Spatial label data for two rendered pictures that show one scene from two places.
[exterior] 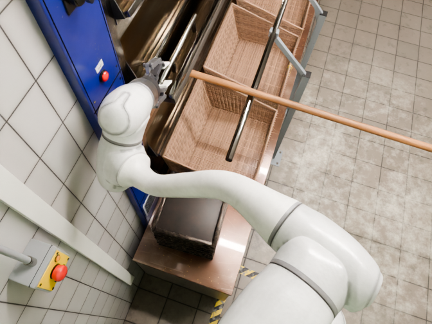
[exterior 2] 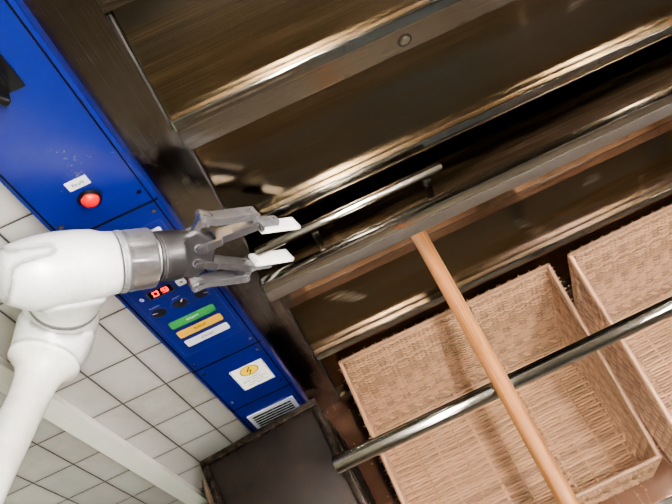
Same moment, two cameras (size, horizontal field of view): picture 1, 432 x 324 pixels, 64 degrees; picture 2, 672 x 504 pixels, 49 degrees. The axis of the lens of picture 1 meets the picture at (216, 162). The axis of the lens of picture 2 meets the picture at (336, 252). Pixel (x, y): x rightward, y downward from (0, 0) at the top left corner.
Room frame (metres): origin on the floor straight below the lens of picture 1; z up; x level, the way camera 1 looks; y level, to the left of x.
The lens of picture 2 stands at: (0.62, -0.51, 2.41)
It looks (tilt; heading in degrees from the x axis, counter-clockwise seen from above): 56 degrees down; 75
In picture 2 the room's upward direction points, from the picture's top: 23 degrees counter-clockwise
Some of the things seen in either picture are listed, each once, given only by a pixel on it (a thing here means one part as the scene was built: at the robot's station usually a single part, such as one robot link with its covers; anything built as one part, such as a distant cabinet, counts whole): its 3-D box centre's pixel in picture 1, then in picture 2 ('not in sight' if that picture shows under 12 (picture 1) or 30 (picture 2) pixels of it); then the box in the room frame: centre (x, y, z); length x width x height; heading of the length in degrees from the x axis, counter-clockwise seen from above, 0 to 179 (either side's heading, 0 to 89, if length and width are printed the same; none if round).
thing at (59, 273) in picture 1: (58, 272); not in sight; (0.10, 0.35, 1.46); 0.04 x 0.04 x 0.04; 77
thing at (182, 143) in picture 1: (223, 138); (494, 417); (0.95, -0.03, 0.72); 0.56 x 0.49 x 0.28; 167
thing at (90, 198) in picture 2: (103, 72); (85, 194); (0.54, 0.30, 1.67); 0.03 x 0.02 x 0.06; 167
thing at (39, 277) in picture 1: (42, 266); not in sight; (0.11, 0.40, 1.46); 0.10 x 0.07 x 0.10; 167
